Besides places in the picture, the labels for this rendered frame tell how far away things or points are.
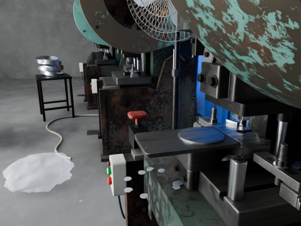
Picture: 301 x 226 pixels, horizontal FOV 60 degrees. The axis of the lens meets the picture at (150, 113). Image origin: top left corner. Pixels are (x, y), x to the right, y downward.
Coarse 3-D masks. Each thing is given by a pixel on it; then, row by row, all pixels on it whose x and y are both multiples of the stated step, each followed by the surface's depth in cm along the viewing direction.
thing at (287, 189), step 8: (280, 144) 59; (256, 152) 67; (264, 152) 67; (280, 152) 59; (256, 160) 66; (264, 160) 63; (272, 160) 63; (280, 160) 60; (272, 168) 60; (280, 168) 59; (288, 168) 59; (280, 176) 58; (288, 176) 56; (296, 176) 56; (280, 184) 57; (288, 184) 56; (296, 184) 54; (280, 192) 57; (288, 192) 55; (296, 192) 53; (288, 200) 55; (296, 200) 53; (296, 208) 53
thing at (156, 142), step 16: (192, 128) 76; (208, 128) 76; (144, 144) 66; (160, 144) 66; (176, 144) 66; (192, 144) 66; (208, 144) 65; (224, 144) 66; (176, 160) 76; (192, 160) 67; (208, 160) 68; (192, 176) 68
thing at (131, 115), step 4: (132, 112) 100; (136, 112) 101; (140, 112) 101; (144, 112) 100; (128, 116) 99; (132, 116) 97; (136, 116) 97; (140, 116) 97; (144, 116) 98; (136, 120) 100; (136, 124) 100
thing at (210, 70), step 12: (204, 60) 72; (216, 60) 68; (204, 72) 69; (216, 72) 63; (228, 72) 63; (204, 84) 70; (216, 84) 63; (228, 84) 64; (240, 84) 61; (216, 96) 64; (228, 96) 64; (240, 96) 62; (252, 96) 63; (264, 96) 64
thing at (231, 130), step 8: (224, 128) 77; (232, 128) 77; (240, 128) 77; (248, 128) 77; (232, 136) 71; (240, 136) 71; (248, 136) 71; (264, 136) 71; (240, 144) 67; (248, 144) 67; (256, 144) 68; (264, 144) 68; (232, 152) 71; (240, 152) 67; (248, 152) 68
